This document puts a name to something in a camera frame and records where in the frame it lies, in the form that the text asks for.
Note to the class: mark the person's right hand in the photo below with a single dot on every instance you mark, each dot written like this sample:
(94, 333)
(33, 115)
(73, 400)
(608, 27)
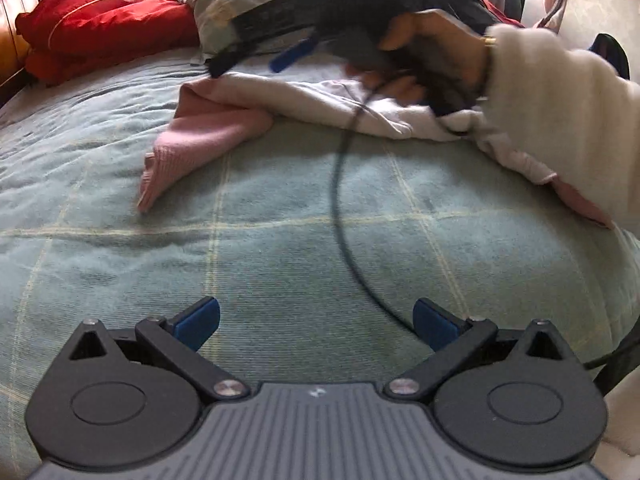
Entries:
(440, 40)

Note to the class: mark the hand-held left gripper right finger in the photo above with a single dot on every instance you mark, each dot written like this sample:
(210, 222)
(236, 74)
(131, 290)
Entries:
(432, 325)

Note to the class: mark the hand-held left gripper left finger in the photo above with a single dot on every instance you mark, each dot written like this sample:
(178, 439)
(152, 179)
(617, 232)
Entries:
(197, 322)

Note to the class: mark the pink and white sweater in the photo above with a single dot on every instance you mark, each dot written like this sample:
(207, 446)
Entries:
(210, 130)

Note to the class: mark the red folded quilt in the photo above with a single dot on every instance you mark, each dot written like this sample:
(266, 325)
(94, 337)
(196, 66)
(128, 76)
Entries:
(100, 20)

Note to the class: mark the wooden headboard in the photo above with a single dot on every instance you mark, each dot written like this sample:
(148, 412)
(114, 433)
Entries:
(15, 25)

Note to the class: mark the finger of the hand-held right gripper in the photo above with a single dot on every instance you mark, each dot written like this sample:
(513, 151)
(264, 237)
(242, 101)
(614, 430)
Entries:
(232, 59)
(295, 54)

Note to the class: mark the dark teal jacket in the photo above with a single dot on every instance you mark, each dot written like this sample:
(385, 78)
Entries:
(612, 55)

